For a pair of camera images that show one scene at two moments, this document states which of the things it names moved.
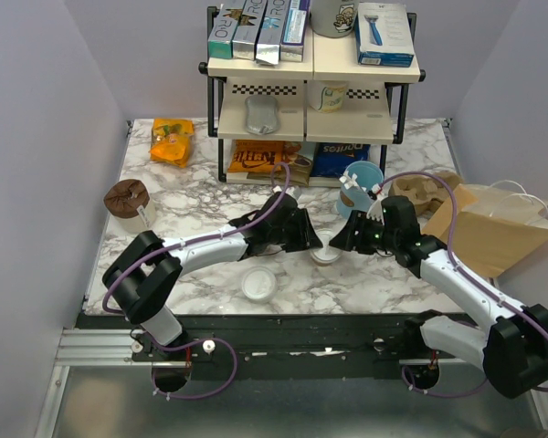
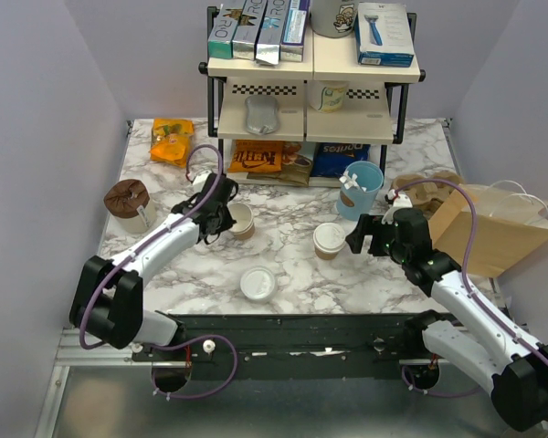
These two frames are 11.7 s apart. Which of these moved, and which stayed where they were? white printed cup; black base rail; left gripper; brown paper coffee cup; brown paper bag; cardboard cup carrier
Moved: brown paper coffee cup; left gripper
Stayed: black base rail; cardboard cup carrier; white printed cup; brown paper bag
